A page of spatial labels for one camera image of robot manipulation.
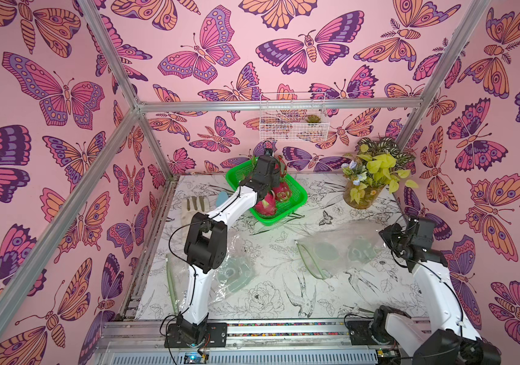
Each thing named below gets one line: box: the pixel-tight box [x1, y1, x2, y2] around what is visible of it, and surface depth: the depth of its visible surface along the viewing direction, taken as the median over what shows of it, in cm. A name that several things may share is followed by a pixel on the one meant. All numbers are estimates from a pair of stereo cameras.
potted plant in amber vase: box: [341, 136, 419, 210], surface depth 96 cm
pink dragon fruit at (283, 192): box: [272, 181, 292, 204], surface depth 105 cm
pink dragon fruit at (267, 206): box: [255, 192, 277, 217], surface depth 100 cm
